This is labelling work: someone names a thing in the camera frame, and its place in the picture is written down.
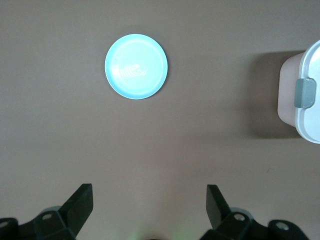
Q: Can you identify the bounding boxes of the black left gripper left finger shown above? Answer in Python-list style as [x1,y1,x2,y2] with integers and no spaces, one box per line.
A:
[0,183,95,240]

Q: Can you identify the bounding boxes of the white lidded box grey clips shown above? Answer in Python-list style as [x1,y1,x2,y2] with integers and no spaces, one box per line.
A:
[277,39,320,145]

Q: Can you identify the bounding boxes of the light blue round plate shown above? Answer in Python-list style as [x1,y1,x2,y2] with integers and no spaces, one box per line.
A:
[104,34,169,100]

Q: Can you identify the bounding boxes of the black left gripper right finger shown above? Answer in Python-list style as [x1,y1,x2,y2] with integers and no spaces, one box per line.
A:
[201,184,310,240]

